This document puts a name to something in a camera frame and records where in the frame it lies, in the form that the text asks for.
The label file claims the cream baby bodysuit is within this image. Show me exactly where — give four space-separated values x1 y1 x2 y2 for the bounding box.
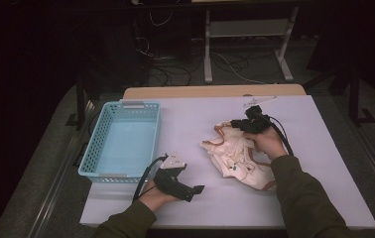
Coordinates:
200 120 278 192

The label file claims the aluminium rail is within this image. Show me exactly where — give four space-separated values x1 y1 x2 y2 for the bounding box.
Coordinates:
26 100 95 238
333 95 375 206

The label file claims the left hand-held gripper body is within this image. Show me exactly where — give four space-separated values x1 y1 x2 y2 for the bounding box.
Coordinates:
154 152 194 202

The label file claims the black floor cable bundle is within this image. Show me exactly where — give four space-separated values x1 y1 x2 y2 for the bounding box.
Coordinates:
149 56 206 87

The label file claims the black metal stand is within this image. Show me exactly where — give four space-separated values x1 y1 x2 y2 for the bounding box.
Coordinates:
65 73 87 131
348 65 375 127

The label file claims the blue plastic basket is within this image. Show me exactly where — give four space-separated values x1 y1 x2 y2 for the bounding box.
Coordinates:
77 100 161 184

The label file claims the white metal stand frame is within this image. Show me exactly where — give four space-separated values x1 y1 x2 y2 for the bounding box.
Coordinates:
203 6 299 84

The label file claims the person's right hand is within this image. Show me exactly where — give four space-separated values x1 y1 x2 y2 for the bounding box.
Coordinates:
244 127 288 162

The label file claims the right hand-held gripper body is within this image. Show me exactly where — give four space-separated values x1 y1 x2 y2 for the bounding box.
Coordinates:
243 95 278 134

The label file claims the white floor cable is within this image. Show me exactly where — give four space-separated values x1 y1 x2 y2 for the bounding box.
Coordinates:
214 53 266 85

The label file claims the person's left hand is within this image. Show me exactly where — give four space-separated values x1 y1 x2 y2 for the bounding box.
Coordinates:
139 180 180 212

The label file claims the wooden table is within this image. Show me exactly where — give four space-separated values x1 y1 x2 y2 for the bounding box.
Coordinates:
122 83 308 100

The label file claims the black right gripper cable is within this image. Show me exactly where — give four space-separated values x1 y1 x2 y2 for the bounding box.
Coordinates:
268 115 295 157

